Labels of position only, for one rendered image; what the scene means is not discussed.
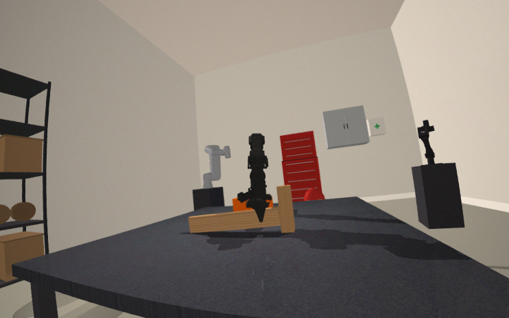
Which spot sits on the light brown wooden post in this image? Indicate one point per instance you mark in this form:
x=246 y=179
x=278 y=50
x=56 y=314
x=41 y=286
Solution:
x=286 y=215

